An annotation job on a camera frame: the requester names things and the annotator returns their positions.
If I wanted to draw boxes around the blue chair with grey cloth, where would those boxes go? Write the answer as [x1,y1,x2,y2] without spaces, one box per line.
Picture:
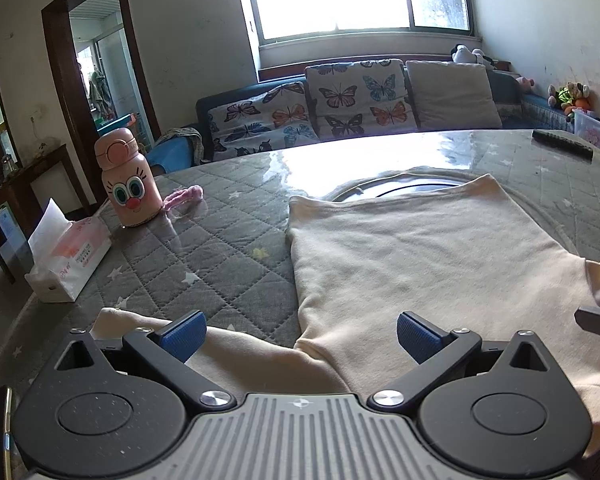
[146,127,204,177]

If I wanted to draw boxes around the dark wooden side table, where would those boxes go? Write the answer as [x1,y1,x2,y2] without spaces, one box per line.
[0,143,83,283]

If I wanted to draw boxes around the cream sweatshirt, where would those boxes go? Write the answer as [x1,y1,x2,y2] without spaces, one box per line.
[91,173,600,463]

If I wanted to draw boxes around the plain beige cushion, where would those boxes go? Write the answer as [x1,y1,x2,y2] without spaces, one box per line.
[405,60,503,132]

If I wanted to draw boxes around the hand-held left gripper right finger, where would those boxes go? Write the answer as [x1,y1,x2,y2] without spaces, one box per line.
[367,311,563,413]

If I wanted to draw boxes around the brown plush bear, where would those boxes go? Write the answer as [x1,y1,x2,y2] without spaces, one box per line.
[547,82,594,114]

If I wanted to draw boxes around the dark blue sofa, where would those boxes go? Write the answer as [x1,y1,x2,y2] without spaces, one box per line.
[196,57,581,166]

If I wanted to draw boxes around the clear plastic storage box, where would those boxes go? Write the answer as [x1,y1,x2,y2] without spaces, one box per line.
[573,110,600,159]

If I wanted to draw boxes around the round black induction cooker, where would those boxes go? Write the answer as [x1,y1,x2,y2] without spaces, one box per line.
[325,170,481,204]

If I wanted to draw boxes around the white tissue pack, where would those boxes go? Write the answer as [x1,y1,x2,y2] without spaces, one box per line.
[24,198,113,303]

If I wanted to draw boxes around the pink cartoon face bottle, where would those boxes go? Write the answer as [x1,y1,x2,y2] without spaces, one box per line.
[94,128,163,227]

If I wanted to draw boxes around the blue cabinet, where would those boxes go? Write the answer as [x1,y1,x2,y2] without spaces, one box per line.
[96,113,142,137]

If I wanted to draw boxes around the pink bottle strap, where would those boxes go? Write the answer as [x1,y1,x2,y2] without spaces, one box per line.
[161,185,203,209]

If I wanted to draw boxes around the hanging clothes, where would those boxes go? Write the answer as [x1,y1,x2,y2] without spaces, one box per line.
[86,69,113,112]

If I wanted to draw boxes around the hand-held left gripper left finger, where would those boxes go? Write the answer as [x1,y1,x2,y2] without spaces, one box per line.
[54,310,237,413]

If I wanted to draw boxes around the black remote control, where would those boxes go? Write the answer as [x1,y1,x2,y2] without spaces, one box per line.
[531,129,595,160]

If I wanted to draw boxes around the butterfly print cushion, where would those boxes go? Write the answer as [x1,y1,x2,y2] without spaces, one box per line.
[305,58,421,142]
[207,81,322,161]

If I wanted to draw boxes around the large window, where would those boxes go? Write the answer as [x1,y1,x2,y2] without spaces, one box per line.
[232,0,482,47]

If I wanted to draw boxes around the dark wooden door frame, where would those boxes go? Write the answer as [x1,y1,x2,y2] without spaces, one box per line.
[41,0,162,213]

